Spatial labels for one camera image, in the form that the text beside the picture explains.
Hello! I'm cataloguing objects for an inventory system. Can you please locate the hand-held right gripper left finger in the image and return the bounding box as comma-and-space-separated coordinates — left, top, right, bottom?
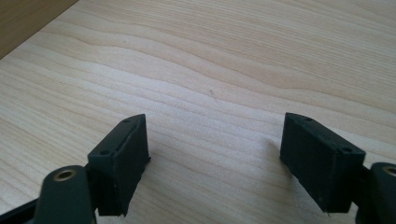
86, 113, 152, 217

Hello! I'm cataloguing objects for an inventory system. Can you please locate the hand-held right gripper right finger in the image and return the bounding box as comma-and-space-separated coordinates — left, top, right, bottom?
279, 112, 367, 215

